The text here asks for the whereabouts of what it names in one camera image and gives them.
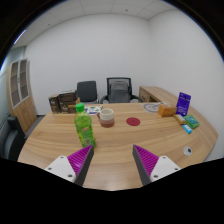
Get white sheet with circle print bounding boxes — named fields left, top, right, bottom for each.
left=142, top=101, right=166, bottom=114

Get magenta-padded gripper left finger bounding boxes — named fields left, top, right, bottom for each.
left=44, top=144, right=95, bottom=187

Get green drink bottle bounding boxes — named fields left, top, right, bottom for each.
left=73, top=102, right=97, bottom=149

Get small blue box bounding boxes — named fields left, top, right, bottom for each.
left=182, top=124, right=193, bottom=135

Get white and brown mug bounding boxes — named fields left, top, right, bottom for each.
left=96, top=108, right=116, bottom=129

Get black office chair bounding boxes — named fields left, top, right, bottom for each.
left=76, top=80, right=100, bottom=104

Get orange-brown box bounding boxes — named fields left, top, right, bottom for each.
left=157, top=104, right=178, bottom=118

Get small dark brown box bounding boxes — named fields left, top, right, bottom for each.
left=48, top=94, right=61, bottom=115

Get green box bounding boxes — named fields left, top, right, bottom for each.
left=183, top=114, right=201, bottom=130

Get wooden side desk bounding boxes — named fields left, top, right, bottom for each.
left=138, top=85, right=179, bottom=106

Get wooden shelf cabinet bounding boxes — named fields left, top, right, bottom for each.
left=5, top=58, right=38, bottom=134

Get purple standing card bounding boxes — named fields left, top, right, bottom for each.
left=175, top=91, right=192, bottom=117

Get large dark brown carton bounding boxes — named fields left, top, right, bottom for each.
left=58, top=89, right=81, bottom=114

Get grey-backed office chair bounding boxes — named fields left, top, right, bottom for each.
left=99, top=77, right=144, bottom=104

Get ceiling light strip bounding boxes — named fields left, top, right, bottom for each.
left=13, top=28, right=28, bottom=46

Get white round cable grommet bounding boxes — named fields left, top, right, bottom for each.
left=182, top=145, right=194, bottom=157

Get flat round red coaster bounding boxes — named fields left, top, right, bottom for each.
left=125, top=116, right=141, bottom=127

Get black armchair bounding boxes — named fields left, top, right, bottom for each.
left=0, top=115, right=27, bottom=162

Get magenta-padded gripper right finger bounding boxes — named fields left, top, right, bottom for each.
left=132, top=143, right=182, bottom=187

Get printed paper leaflet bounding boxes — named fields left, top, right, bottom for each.
left=84, top=105, right=104, bottom=116

